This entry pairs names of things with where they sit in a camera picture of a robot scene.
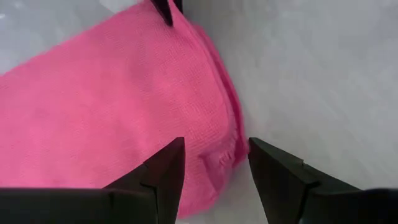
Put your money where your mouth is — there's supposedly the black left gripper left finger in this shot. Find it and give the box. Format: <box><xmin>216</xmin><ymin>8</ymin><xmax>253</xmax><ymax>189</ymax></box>
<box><xmin>0</xmin><ymin>136</ymin><xmax>187</xmax><ymax>224</ymax></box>

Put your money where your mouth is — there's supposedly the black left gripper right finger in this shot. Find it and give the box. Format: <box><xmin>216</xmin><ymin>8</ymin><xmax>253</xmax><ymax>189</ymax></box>
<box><xmin>248</xmin><ymin>137</ymin><xmax>398</xmax><ymax>224</ymax></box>

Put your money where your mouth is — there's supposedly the pink cloth towel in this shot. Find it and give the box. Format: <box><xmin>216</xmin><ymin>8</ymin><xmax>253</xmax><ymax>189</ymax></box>
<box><xmin>0</xmin><ymin>0</ymin><xmax>249</xmax><ymax>218</ymax></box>

